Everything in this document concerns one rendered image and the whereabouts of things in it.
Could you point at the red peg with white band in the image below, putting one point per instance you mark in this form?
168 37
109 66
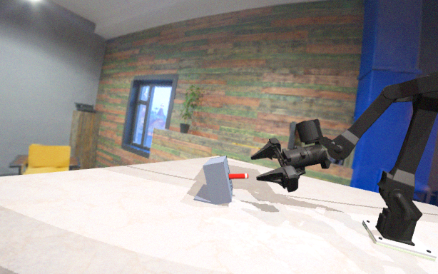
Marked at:
245 175

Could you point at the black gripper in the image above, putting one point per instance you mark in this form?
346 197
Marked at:
285 175

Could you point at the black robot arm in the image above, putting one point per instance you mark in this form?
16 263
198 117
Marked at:
398 221

